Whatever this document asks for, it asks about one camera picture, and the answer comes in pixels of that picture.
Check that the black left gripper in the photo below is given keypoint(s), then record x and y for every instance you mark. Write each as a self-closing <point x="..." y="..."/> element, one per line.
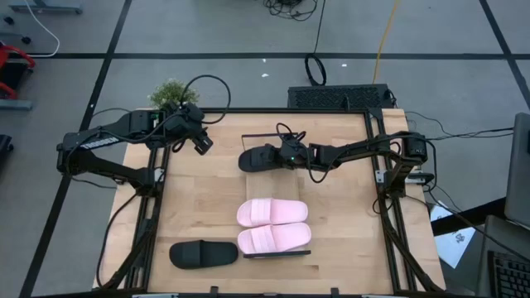
<point x="184" y="122"/>

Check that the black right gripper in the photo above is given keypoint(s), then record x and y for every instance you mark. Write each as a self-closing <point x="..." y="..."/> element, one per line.
<point x="296" y="161"/>

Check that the black slide sandal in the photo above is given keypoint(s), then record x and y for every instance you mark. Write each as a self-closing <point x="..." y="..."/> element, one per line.
<point x="203" y="254"/>
<point x="247" y="161"/>

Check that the pink slide sandal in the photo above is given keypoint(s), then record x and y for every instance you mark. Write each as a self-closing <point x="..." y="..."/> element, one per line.
<point x="273" y="239"/>
<point x="269" y="211"/>

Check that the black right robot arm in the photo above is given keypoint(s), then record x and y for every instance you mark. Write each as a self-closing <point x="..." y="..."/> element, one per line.
<point x="356" y="149"/>

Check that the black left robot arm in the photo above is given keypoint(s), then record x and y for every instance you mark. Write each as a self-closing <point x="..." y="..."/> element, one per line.
<point x="95" y="142"/>

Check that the small green potted plant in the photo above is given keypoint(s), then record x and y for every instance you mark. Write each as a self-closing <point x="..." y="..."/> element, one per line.
<point x="170" y="93"/>

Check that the black computer case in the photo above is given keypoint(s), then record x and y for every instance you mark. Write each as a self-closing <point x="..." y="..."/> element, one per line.
<point x="331" y="97"/>

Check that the grey floor plate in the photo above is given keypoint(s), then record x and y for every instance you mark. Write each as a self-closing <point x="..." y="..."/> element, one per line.
<point x="14" y="104"/>

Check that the red and black stand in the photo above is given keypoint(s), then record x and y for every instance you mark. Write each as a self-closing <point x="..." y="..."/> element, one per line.
<point x="12" y="76"/>

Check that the white paper sheet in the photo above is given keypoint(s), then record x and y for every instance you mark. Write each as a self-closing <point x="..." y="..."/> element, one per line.
<point x="455" y="244"/>

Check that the grey cart base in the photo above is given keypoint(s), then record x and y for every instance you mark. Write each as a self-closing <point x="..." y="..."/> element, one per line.
<point x="45" y="6"/>

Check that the grey side desk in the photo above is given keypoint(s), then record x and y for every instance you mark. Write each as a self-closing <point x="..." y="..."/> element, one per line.
<point x="497" y="232"/>

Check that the grey monitor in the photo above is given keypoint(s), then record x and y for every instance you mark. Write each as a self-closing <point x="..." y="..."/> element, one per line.
<point x="519" y="174"/>

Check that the black keyboard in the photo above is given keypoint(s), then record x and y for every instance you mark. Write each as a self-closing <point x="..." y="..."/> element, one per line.
<point x="511" y="277"/>

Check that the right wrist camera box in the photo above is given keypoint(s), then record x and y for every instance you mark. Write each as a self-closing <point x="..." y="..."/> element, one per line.
<point x="292" y="147"/>

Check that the black aluminium table frame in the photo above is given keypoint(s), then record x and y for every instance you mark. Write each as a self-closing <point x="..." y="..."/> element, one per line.
<point x="269" y="110"/>

